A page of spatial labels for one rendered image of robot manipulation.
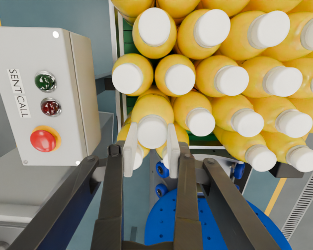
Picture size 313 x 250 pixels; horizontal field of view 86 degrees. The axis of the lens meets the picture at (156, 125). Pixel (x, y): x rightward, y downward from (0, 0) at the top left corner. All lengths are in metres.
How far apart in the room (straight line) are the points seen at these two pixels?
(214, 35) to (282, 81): 0.11
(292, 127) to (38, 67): 0.37
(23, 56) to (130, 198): 1.72
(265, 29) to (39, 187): 0.72
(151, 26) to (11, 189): 0.66
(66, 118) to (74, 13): 1.23
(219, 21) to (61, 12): 1.33
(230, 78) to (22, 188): 0.69
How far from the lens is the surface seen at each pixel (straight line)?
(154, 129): 0.21
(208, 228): 0.42
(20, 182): 0.77
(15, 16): 1.66
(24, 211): 0.64
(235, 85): 0.26
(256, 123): 0.29
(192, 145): 0.41
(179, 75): 0.23
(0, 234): 0.68
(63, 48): 0.26
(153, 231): 0.40
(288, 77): 0.29
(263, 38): 0.27
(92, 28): 1.42
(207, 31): 0.24
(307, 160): 0.37
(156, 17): 0.23
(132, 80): 0.23
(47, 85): 0.26
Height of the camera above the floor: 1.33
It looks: 69 degrees down
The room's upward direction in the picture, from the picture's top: 179 degrees clockwise
